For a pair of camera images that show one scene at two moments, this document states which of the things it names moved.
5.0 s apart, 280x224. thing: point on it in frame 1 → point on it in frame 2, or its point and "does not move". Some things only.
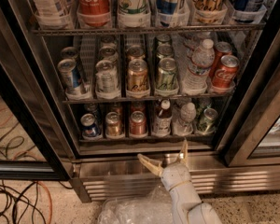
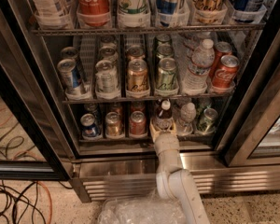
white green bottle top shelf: [133, 6] does not move
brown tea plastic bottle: [162, 119] does not move
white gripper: [174, 174] → [165, 138]
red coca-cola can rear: [221, 49] does not move
